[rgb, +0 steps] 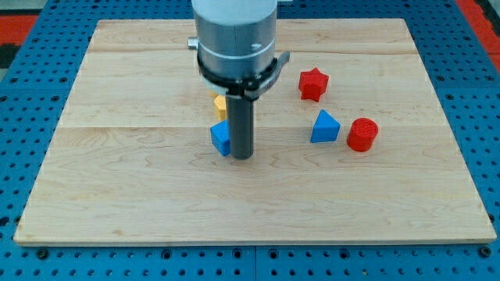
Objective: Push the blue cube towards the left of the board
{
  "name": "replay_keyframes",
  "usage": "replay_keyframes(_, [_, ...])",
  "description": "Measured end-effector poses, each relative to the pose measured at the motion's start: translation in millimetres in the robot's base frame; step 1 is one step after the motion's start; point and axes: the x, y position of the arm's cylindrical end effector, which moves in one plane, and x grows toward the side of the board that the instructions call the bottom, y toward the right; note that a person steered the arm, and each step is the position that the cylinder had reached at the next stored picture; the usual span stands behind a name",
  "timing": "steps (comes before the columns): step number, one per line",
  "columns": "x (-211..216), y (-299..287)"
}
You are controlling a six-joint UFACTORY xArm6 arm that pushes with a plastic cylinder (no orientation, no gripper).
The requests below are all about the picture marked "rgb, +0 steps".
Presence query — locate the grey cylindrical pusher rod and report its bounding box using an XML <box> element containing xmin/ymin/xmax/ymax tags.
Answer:
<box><xmin>226</xmin><ymin>97</ymin><xmax>254</xmax><ymax>160</ymax></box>

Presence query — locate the black clamp ring mount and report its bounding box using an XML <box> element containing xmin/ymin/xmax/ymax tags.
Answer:
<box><xmin>196</xmin><ymin>52</ymin><xmax>291</xmax><ymax>101</ymax></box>

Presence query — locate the blue cube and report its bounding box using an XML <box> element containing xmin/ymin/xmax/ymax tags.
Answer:
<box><xmin>210</xmin><ymin>120</ymin><xmax>230</xmax><ymax>156</ymax></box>

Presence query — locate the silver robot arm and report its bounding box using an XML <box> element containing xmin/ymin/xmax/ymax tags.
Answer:
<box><xmin>188</xmin><ymin>0</ymin><xmax>290</xmax><ymax>160</ymax></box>

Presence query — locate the wooden board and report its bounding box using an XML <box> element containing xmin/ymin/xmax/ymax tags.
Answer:
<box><xmin>14</xmin><ymin>19</ymin><xmax>496</xmax><ymax>247</ymax></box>

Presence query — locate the yellow block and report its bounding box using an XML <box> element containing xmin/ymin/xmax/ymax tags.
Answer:
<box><xmin>213</xmin><ymin>95</ymin><xmax>227</xmax><ymax>121</ymax></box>

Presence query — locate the red star block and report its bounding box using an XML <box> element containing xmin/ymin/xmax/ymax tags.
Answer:
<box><xmin>298</xmin><ymin>68</ymin><xmax>330</xmax><ymax>102</ymax></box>

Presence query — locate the blue triangle block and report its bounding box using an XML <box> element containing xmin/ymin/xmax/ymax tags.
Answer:
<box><xmin>310</xmin><ymin>109</ymin><xmax>341</xmax><ymax>143</ymax></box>

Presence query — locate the red cylinder block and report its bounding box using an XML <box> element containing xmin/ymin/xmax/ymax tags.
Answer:
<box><xmin>347</xmin><ymin>117</ymin><xmax>379</xmax><ymax>152</ymax></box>

